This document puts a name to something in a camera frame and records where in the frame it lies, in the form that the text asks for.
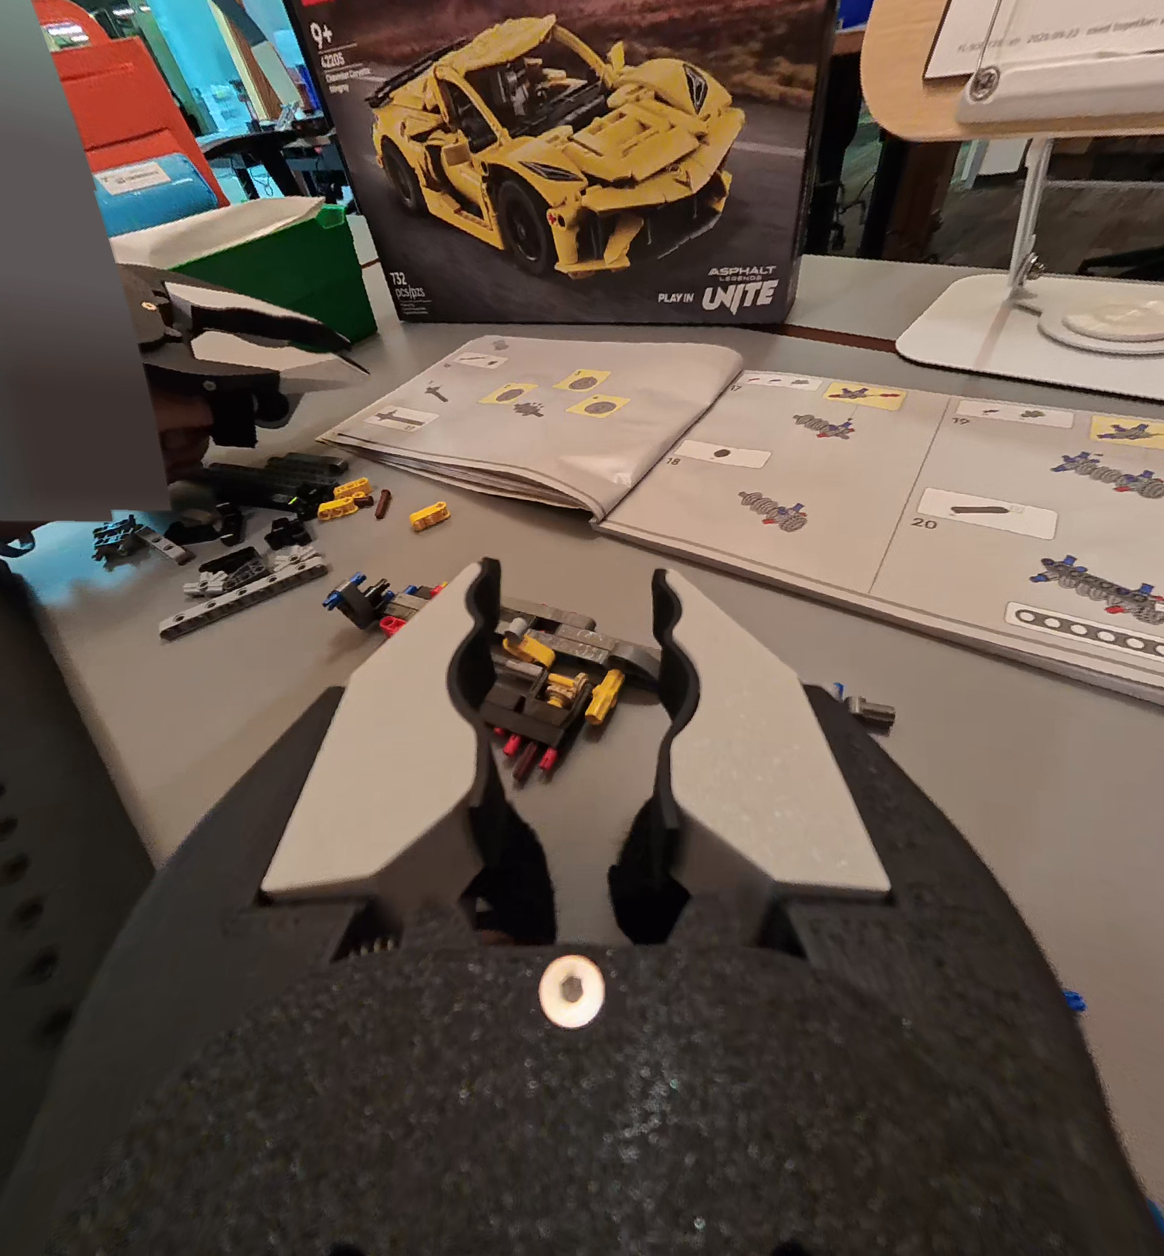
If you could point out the light wooden side table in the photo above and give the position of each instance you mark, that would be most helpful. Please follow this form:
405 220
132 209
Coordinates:
896 78

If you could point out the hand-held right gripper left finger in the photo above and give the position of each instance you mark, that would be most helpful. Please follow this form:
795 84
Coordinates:
376 775

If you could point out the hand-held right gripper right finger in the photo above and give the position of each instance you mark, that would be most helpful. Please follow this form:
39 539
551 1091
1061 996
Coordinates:
778 784

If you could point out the printed instruction sheet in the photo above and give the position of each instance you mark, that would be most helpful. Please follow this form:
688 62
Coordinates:
1082 39

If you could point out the person's left hand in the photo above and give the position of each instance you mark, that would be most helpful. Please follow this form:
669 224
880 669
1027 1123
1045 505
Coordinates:
181 441

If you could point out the light blue package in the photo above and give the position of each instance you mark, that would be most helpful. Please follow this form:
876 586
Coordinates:
150 186

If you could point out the pile of lego pieces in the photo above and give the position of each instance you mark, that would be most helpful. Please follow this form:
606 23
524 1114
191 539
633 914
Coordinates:
267 476

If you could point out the small black blue lego assembly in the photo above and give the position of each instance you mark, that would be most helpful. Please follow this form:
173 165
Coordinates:
355 601

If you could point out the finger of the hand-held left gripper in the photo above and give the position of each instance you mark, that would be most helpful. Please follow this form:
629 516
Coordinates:
248 358
237 319

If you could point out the dark grey lego connector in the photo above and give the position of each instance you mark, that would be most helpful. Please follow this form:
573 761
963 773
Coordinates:
872 708

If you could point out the yellow lego connector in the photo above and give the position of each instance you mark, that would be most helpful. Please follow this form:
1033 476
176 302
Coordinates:
429 517

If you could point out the yellow car lego box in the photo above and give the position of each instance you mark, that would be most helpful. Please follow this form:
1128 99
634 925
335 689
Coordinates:
562 147

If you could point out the green plastic bin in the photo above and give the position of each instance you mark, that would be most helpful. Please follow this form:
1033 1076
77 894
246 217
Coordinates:
278 284

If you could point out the partly built lego chassis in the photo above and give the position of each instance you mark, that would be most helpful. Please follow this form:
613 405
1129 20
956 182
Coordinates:
542 686

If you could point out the lego instruction booklet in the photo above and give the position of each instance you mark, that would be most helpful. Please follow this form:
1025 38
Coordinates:
837 471

